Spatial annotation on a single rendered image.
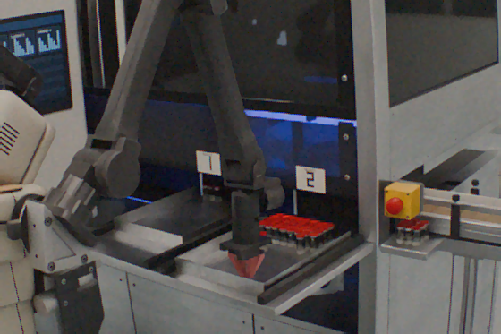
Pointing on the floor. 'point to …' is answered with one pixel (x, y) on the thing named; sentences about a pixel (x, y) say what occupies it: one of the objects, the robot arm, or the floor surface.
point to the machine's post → (371, 137)
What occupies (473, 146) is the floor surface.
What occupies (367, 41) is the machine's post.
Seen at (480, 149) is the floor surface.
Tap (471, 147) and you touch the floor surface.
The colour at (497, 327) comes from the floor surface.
